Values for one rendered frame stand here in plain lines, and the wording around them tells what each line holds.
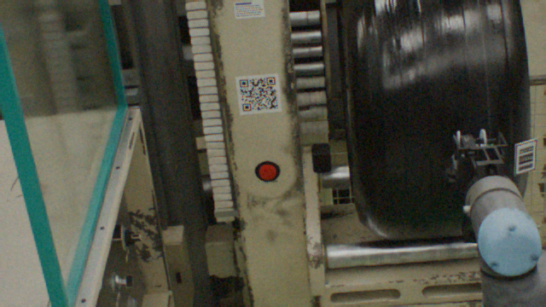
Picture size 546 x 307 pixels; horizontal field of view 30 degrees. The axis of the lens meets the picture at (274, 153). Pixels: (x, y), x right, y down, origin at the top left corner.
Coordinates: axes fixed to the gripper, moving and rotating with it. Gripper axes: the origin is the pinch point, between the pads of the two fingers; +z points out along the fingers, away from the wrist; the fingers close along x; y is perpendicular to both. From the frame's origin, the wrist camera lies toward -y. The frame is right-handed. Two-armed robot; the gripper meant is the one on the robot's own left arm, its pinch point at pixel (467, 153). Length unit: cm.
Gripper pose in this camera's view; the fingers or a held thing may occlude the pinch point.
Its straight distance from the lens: 166.1
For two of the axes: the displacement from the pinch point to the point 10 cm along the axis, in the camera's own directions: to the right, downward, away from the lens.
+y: -0.8, -9.1, -4.0
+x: -10.0, 0.7, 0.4
